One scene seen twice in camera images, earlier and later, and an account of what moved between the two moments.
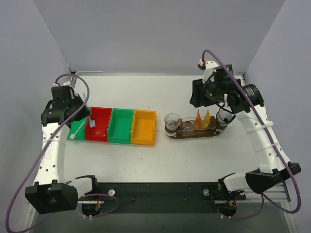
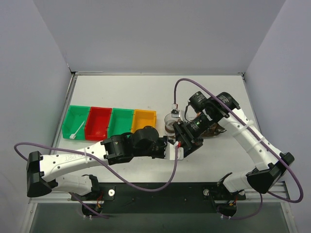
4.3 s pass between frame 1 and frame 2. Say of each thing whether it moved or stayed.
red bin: stayed
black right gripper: moved
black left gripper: moved
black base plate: stayed
